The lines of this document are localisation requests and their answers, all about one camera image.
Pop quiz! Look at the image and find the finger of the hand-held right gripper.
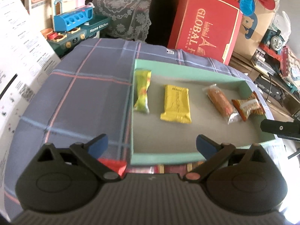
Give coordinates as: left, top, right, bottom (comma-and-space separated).
287, 148, 300, 160
260, 118, 300, 141

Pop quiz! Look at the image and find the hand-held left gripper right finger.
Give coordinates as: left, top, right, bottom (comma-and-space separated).
183, 134, 273, 184

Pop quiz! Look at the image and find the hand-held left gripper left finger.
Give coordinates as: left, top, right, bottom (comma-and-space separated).
30, 133, 119, 184

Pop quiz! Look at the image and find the brown biscuit packet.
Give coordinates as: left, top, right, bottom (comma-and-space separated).
232, 92, 266, 122

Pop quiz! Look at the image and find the teal cardboard box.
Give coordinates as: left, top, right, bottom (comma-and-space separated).
128, 58, 278, 166

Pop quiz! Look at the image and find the clear orange sausage packet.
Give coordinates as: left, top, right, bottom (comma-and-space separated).
202, 84, 242, 125

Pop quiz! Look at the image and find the green yellow snack packet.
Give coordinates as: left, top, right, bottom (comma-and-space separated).
133, 69, 152, 114

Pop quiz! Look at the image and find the cluttered wooden shelf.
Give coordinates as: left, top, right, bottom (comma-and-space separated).
228, 50, 300, 123

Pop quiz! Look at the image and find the blue plaid cloth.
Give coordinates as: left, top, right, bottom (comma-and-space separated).
3, 37, 283, 219

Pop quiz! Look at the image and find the red toy train carriage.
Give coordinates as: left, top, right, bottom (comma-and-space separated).
280, 46, 300, 81

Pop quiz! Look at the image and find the blue toy train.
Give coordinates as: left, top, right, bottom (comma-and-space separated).
262, 28, 285, 55

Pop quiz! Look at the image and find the brown cardboard box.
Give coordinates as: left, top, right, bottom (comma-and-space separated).
231, 0, 277, 60

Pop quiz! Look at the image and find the white plastic bag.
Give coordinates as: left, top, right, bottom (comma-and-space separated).
272, 10, 292, 43

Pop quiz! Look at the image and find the white printed paper board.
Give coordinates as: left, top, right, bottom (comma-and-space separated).
0, 0, 62, 217

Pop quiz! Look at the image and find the red gift box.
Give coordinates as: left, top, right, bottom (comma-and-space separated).
167, 0, 243, 65

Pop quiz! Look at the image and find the blue toy rack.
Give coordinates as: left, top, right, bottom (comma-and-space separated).
53, 5, 95, 32

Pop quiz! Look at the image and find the grey lace cloth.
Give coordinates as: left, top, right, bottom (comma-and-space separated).
91, 0, 155, 42

